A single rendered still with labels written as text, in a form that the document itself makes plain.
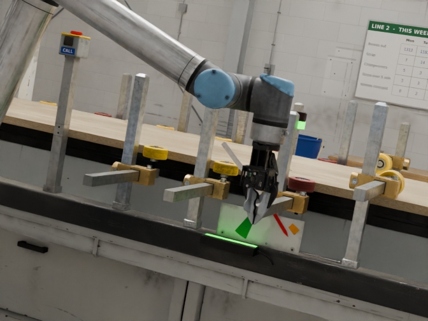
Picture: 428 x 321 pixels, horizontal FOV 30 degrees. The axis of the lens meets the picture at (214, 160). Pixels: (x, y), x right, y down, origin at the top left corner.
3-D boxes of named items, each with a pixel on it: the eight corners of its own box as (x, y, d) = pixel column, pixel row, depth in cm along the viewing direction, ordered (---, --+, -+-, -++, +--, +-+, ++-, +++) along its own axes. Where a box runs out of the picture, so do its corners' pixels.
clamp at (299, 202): (302, 214, 231) (305, 197, 230) (258, 204, 236) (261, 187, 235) (307, 212, 236) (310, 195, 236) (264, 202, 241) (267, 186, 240)
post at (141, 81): (120, 224, 253) (145, 74, 248) (111, 221, 254) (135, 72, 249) (125, 223, 256) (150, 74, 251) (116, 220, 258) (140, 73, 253)
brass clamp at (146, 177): (146, 186, 248) (149, 170, 247) (108, 177, 253) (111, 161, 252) (155, 185, 254) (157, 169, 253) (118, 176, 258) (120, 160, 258)
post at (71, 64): (53, 193, 261) (75, 57, 256) (41, 190, 263) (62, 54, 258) (61, 192, 265) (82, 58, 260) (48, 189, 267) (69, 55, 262)
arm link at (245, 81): (204, 66, 196) (253, 75, 194) (213, 68, 208) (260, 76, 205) (197, 104, 197) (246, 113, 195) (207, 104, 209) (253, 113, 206)
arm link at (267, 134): (258, 121, 207) (293, 128, 203) (255, 140, 207) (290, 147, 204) (247, 121, 198) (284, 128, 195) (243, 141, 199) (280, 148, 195)
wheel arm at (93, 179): (91, 190, 223) (93, 174, 222) (81, 187, 224) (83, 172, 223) (158, 180, 263) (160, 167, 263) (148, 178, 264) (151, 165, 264)
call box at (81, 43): (76, 59, 255) (79, 35, 254) (57, 56, 257) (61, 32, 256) (87, 61, 261) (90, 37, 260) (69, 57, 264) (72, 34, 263)
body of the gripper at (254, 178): (237, 188, 199) (246, 140, 198) (248, 185, 207) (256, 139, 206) (265, 194, 197) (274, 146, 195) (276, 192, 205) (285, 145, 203)
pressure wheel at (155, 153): (166, 183, 260) (172, 149, 259) (144, 181, 257) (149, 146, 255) (157, 179, 267) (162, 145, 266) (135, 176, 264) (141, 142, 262)
